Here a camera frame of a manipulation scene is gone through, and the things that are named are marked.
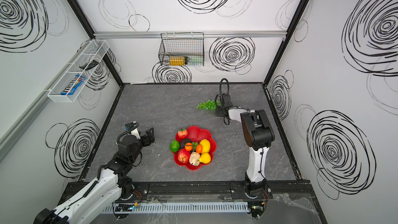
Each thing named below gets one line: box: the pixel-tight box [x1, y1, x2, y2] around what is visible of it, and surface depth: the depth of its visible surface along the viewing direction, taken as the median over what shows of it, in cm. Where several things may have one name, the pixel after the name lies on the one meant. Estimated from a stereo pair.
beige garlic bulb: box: [189, 151, 201, 167], surface depth 79 cm
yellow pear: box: [199, 152, 211, 165], surface depth 79 cm
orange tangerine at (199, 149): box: [195, 144, 203, 154], surface depth 82 cm
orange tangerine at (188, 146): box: [184, 142, 193, 151], surface depth 82 cm
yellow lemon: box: [199, 138, 211, 153], surface depth 86 cm
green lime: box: [169, 140, 180, 153], surface depth 83 cm
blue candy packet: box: [60, 74, 87, 95], surface depth 72 cm
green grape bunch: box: [196, 99, 221, 111], surface depth 105 cm
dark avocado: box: [179, 137, 192, 149], surface depth 86 cm
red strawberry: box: [177, 127, 189, 139], surface depth 88 cm
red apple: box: [177, 148, 191, 164], surface depth 80 cm
